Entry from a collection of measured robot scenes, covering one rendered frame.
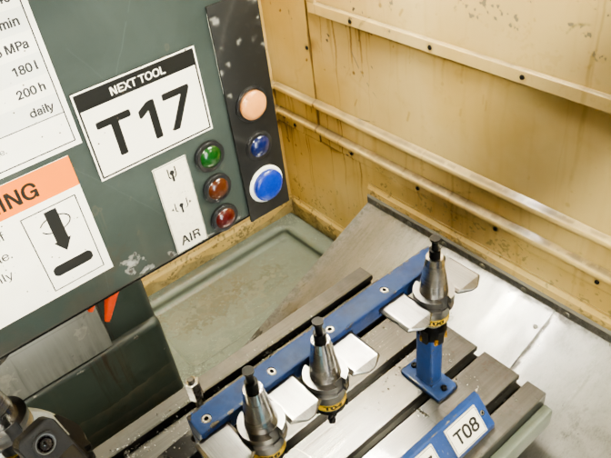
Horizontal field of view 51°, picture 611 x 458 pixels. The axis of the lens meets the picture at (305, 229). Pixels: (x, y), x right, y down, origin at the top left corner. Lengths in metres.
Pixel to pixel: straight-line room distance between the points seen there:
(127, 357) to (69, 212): 1.07
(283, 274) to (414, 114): 0.73
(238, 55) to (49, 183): 0.17
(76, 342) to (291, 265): 0.81
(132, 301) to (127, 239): 0.96
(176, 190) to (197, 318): 1.41
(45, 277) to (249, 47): 0.23
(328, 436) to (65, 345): 0.57
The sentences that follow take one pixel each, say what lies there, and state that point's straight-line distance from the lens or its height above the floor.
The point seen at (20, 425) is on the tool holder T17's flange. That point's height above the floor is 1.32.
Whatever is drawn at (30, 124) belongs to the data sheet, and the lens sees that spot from 0.46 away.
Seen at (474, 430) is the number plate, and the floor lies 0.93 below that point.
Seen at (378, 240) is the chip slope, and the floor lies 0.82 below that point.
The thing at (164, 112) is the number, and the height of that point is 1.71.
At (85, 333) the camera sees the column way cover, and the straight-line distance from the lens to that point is 1.43.
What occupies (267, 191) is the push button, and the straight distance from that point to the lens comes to 0.57.
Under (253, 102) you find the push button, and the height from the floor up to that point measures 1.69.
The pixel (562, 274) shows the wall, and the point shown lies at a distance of 1.45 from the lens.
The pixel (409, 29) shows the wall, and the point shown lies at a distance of 1.42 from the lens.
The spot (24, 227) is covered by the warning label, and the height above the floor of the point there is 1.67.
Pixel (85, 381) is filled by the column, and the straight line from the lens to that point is 1.53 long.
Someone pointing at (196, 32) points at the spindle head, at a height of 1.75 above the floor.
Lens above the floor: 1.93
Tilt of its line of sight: 39 degrees down
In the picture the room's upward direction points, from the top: 8 degrees counter-clockwise
